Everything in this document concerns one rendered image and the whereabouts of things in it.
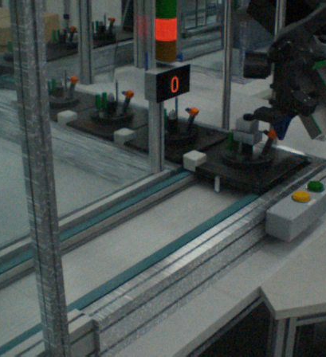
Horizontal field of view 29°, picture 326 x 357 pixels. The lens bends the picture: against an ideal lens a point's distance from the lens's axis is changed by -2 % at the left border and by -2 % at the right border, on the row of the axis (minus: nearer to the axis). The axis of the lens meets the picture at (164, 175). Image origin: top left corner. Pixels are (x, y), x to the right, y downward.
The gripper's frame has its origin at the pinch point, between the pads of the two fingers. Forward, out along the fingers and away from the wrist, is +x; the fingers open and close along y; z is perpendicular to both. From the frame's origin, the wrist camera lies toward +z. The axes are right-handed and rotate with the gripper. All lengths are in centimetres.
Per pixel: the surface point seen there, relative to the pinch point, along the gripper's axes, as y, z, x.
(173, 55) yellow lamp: -19.3, -19.1, -18.7
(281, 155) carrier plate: 8.3, -4.0, 11.7
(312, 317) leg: -28.5, 27.8, 28.2
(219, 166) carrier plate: -8.5, -12.6, 11.7
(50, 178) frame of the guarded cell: -82, 12, -20
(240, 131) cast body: -2.3, -10.9, 3.2
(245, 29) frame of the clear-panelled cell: 85, -68, -1
